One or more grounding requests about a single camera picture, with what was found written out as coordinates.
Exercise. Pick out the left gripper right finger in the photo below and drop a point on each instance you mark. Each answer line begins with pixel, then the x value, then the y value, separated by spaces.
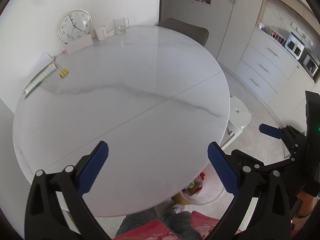
pixel 260 208

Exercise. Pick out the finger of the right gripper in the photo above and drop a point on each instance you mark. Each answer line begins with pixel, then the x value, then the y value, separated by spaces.
pixel 239 159
pixel 291 137

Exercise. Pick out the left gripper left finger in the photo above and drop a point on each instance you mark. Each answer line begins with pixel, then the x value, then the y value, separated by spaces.
pixel 44 218

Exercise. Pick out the white plastic trash bin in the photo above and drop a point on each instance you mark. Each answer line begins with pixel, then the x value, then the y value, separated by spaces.
pixel 205 189

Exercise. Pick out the right hand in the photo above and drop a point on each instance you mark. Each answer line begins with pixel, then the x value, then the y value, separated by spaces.
pixel 308 204

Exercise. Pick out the white round plastic stool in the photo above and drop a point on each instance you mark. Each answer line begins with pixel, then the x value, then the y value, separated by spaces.
pixel 239 118

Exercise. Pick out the round wooden board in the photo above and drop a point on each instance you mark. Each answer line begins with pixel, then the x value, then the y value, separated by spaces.
pixel 180 199

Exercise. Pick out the silver toaster oven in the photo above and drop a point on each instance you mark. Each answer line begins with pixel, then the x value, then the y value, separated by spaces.
pixel 310 65

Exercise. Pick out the white drawer cabinet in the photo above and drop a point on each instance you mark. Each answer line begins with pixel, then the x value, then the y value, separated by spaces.
pixel 268 69

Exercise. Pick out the person legs grey pants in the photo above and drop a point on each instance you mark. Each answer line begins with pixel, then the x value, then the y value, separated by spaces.
pixel 174 223

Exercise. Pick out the white microwave oven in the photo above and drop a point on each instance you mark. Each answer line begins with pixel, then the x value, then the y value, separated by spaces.
pixel 294 46

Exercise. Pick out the pink floral jacket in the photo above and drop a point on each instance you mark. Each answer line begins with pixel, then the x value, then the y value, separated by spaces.
pixel 202 224

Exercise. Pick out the grey dining chair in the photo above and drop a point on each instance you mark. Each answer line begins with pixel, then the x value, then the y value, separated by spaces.
pixel 199 34

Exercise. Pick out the yellow binder clips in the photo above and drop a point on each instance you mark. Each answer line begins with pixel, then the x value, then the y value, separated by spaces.
pixel 63 72

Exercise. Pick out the white notebook stack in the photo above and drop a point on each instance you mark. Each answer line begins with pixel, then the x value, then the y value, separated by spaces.
pixel 44 67

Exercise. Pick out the clear glass pitcher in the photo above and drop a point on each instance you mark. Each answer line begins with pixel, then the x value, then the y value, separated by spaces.
pixel 121 25

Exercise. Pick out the white card box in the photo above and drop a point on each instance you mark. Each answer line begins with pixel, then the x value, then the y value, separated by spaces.
pixel 79 44

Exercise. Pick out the white mug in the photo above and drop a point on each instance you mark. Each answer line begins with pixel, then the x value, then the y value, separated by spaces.
pixel 101 32

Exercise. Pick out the round wall clock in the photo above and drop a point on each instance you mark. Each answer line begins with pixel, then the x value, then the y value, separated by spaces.
pixel 74 25

